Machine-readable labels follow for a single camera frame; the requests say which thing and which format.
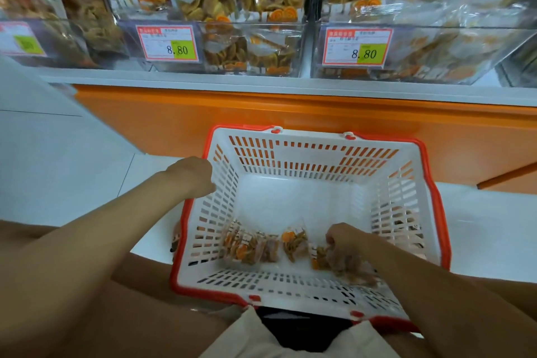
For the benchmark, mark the orange shelf base panel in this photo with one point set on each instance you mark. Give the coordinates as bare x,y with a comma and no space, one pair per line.
336,118

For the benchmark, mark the white snack shelf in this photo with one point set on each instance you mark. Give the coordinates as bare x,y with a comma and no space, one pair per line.
252,82

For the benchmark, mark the person's left forearm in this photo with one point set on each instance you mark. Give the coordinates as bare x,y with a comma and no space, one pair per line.
84,261

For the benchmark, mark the person's white clothing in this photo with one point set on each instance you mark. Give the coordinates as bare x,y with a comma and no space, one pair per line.
226,341

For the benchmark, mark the person's right leg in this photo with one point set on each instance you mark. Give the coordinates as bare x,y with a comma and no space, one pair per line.
512,295

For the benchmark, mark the black clothing item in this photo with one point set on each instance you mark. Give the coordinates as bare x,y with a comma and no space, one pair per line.
302,328

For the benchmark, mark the pile of small brown snacks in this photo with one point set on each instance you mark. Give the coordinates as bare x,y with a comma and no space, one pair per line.
247,246

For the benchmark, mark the clear plastic bin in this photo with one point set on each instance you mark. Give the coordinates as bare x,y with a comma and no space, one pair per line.
503,43
84,56
126,43

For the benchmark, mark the white yellow price tag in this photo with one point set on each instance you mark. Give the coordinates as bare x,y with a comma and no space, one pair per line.
168,43
358,46
21,39

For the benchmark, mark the person's right forearm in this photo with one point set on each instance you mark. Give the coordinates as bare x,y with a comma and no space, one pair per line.
445,303

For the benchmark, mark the person's left hand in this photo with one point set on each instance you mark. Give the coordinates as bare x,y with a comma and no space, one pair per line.
191,177

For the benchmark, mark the white red-rimmed shopping basket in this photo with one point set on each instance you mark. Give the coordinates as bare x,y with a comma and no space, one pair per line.
294,152

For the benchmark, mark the person's right hand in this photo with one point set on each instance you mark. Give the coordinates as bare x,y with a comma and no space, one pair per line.
348,244

